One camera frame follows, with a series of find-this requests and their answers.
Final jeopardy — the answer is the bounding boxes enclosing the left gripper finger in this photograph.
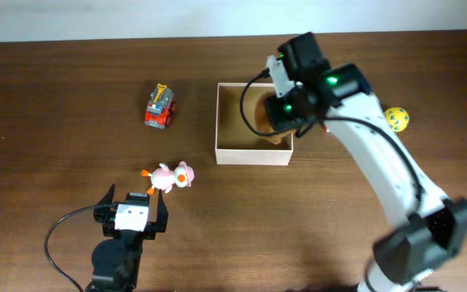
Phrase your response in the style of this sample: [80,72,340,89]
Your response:
[156,190,169,224]
[97,184,115,205]

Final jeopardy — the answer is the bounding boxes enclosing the white pink toy duck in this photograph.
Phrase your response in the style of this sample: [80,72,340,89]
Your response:
[141,161,195,195]

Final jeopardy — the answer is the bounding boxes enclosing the brown plush toy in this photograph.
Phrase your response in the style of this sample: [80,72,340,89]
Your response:
[254,92,293,144]

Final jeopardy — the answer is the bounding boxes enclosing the pink cardboard box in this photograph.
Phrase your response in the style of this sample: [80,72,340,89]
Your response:
[215,83,293,165]

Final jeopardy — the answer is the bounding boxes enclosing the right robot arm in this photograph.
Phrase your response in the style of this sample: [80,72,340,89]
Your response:
[264,32,467,291]

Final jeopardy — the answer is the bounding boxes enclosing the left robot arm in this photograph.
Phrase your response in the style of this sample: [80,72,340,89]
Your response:
[85,185,169,292]

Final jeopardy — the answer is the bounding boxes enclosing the yellow lettered ball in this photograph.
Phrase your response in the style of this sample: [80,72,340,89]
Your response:
[384,107,409,132]

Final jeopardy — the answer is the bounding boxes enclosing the red toy fire truck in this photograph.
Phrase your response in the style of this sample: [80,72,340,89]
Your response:
[144,84,176,129]

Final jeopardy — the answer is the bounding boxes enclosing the left black cable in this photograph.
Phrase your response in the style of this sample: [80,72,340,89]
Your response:
[43,204,119,292]

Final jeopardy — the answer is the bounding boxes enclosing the black cable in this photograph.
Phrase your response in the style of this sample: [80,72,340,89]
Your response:
[239,68,424,292]
[43,204,119,292]

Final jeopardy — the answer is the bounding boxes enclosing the right black cable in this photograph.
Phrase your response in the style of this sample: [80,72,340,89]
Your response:
[239,68,424,292]

